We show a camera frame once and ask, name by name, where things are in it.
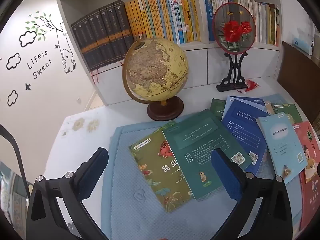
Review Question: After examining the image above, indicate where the dark blue paperback book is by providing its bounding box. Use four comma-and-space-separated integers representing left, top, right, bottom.
221, 97, 268, 176

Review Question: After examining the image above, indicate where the pale green paperback book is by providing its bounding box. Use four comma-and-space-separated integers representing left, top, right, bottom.
256, 114, 308, 185

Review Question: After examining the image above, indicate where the red tassel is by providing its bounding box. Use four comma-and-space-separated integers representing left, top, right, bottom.
244, 79, 260, 93

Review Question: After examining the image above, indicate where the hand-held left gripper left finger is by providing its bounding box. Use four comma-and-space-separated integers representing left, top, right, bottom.
25, 147, 110, 240

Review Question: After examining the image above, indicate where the white bookshelf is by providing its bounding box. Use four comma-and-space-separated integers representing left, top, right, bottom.
52, 0, 282, 105

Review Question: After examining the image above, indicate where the rabbit book with teal back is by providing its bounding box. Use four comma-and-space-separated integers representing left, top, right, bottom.
162, 109, 253, 200

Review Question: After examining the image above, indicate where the tan paperback book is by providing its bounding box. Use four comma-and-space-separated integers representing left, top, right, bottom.
264, 101, 275, 115

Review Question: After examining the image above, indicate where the olive green insect book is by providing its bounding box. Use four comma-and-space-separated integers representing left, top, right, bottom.
128, 120, 198, 213

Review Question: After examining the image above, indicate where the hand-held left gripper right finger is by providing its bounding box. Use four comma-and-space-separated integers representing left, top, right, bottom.
211, 148, 294, 240

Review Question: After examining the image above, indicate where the green leaf patterned book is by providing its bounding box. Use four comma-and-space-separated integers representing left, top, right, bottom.
271, 103, 303, 124

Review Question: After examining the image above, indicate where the antique style desk globe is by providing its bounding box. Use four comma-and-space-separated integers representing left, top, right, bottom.
122, 38, 189, 121

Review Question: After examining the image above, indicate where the light blue box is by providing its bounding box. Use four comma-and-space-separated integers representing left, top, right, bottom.
292, 37, 314, 55

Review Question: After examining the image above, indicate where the light blue quilted mat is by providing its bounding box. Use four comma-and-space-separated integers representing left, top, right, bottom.
101, 94, 320, 240

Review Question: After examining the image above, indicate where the dark wooden cabinet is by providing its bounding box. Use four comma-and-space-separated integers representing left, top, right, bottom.
277, 41, 320, 110

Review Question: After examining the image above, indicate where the dark hardcover book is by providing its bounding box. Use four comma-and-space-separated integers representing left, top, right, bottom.
113, 0, 135, 59
99, 6, 118, 63
87, 10, 112, 65
106, 3, 125, 61
71, 16, 104, 72

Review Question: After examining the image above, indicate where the round embroidered fan on stand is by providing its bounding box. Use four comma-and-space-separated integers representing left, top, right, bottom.
212, 2, 257, 92

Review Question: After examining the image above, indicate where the red illustrated paperback book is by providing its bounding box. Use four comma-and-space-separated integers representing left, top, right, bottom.
292, 120, 320, 233

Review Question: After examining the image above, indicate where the row of white and blue books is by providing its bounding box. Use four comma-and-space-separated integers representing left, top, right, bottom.
202, 0, 280, 47

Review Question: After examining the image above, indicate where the black cable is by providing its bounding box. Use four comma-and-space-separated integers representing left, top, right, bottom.
0, 124, 32, 198

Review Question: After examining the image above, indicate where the row of yellow paperback books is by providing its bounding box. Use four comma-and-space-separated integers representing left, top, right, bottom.
124, 0, 202, 45

